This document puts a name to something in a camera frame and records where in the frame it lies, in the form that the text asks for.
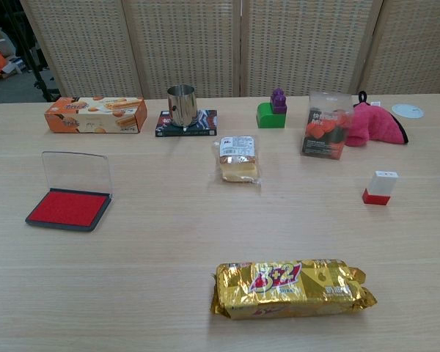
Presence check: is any purple toy block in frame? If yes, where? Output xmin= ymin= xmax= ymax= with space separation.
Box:
xmin=270 ymin=87 xmax=287 ymax=114

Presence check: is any white round table grommet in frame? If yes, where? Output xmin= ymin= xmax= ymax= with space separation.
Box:
xmin=391 ymin=103 xmax=425 ymax=119

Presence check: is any black tripod stand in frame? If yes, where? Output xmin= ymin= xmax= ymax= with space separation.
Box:
xmin=5 ymin=0 xmax=58 ymax=103

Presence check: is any red ink pad clear lid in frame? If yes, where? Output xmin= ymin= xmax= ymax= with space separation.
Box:
xmin=24 ymin=151 xmax=114 ymax=232

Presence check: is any clear box with orange contents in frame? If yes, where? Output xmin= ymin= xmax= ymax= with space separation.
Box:
xmin=300 ymin=91 xmax=353 ymax=161

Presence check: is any bread in clear wrapper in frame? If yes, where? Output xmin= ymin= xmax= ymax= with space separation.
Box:
xmin=210 ymin=134 xmax=262 ymax=194

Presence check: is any stainless steel cup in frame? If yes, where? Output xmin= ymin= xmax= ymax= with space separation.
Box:
xmin=166 ymin=84 xmax=199 ymax=128

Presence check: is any wooden rattan folding screen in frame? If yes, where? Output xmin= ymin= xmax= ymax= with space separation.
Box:
xmin=20 ymin=0 xmax=440 ymax=99

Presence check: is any pink oven mitt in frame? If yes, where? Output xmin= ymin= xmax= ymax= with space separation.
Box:
xmin=344 ymin=91 xmax=410 ymax=148

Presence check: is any red white stamp block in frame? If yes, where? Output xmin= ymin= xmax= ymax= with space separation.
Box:
xmin=362 ymin=170 xmax=400 ymax=205

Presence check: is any gold foil biscuit pack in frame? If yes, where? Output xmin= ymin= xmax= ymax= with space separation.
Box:
xmin=210 ymin=258 xmax=378 ymax=320

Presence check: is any orange egg roll box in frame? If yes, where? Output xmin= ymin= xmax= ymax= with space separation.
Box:
xmin=44 ymin=96 xmax=148 ymax=135

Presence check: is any green toy block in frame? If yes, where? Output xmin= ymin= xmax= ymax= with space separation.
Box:
xmin=256 ymin=102 xmax=287 ymax=129

